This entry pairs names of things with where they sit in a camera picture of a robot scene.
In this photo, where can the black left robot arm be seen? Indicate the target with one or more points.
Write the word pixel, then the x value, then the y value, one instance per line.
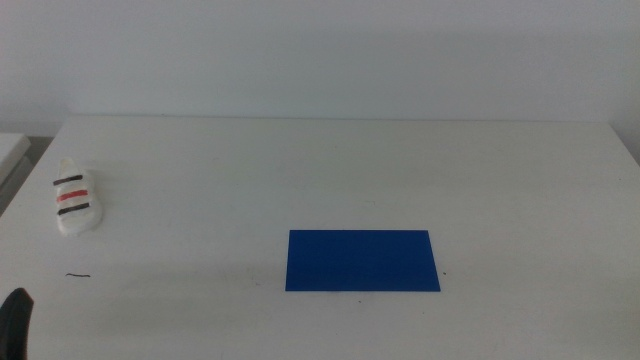
pixel 14 325

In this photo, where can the blue rectangular mat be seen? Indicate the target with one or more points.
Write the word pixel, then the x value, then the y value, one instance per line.
pixel 362 261

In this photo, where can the small black thread scrap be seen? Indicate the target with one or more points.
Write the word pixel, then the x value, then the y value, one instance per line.
pixel 77 275

